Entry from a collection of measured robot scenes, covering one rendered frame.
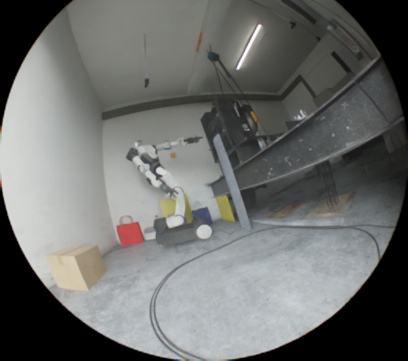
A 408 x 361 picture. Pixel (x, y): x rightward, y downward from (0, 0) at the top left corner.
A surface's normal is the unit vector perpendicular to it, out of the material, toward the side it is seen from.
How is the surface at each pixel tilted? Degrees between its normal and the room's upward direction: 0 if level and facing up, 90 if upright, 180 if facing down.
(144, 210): 90
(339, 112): 90
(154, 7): 180
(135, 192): 90
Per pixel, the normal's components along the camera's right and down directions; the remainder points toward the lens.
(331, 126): -0.93, 0.21
